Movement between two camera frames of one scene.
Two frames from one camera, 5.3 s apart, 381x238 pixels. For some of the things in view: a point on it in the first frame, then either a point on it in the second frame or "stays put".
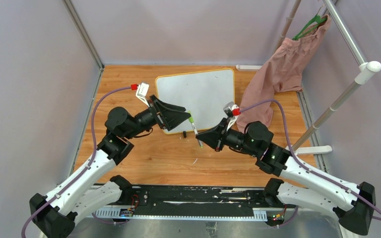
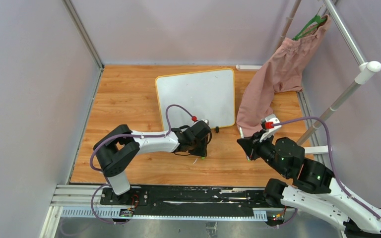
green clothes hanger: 317,19 stays put
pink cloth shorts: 282,71 stays put
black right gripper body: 229,133 to 264,149
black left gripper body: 157,108 to 199,148
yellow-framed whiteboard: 203,94 stays put
